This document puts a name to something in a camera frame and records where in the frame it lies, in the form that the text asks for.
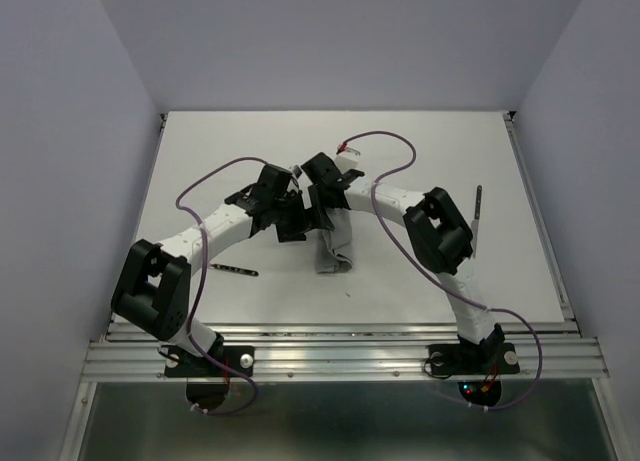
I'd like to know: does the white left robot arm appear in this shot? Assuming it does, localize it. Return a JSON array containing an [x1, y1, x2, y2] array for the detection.
[[111, 164, 309, 375]]

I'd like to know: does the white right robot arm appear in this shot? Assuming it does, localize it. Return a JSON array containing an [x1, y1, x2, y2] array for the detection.
[[301, 153, 504, 371]]

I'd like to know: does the grey cloth napkin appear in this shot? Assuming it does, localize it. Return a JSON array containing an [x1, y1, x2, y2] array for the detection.
[[315, 209, 354, 275]]

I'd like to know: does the black handled fork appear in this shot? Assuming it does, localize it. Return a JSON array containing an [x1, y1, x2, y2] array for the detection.
[[208, 263, 259, 277]]

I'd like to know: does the black handled knife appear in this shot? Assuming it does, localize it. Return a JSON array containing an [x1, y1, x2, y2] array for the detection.
[[470, 185, 483, 258]]

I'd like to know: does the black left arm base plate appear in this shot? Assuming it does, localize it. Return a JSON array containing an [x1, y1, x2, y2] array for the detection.
[[158, 345, 255, 378]]

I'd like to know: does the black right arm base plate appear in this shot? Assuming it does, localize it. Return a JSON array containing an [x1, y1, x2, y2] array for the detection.
[[425, 343, 520, 378]]

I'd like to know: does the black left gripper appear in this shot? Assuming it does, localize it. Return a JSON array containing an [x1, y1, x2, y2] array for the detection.
[[271, 185, 334, 243]]

